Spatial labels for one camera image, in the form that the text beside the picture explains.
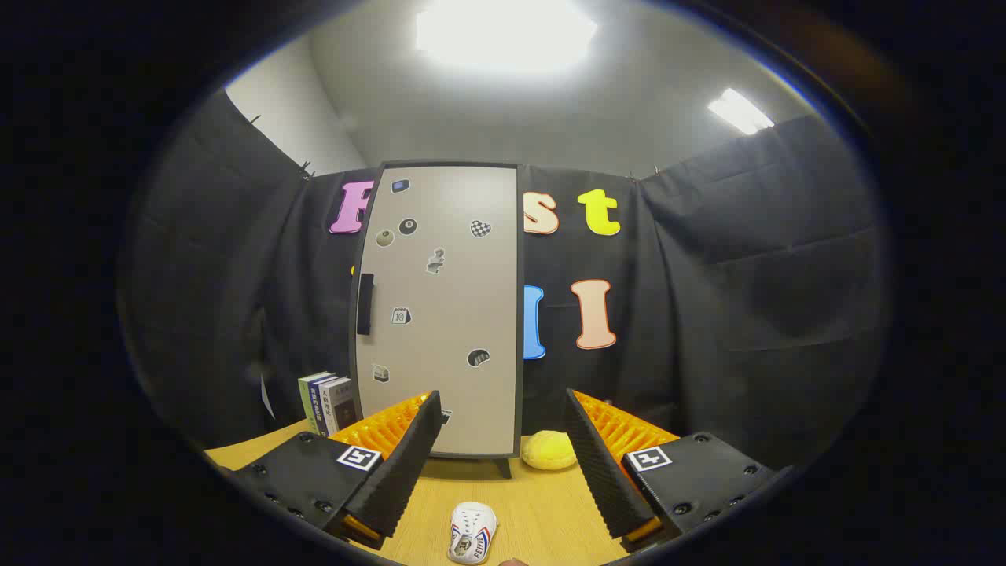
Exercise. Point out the black backdrop cloth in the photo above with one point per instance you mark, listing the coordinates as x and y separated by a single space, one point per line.
747 275

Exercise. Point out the large ceiling light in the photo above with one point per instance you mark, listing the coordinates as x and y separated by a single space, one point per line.
503 35

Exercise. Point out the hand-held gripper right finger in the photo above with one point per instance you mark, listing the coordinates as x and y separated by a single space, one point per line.
601 472

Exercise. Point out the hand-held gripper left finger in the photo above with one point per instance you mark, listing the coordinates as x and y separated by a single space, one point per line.
405 472

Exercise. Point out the yellow bun toy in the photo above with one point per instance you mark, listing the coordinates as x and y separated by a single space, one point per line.
548 450

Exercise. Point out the white canvas shoe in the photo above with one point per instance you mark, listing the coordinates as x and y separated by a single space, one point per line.
472 533

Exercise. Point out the blue spine book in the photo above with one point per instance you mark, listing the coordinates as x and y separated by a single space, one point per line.
319 409

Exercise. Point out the beige shoe cabinet door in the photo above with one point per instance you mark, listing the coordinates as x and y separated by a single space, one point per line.
456 314

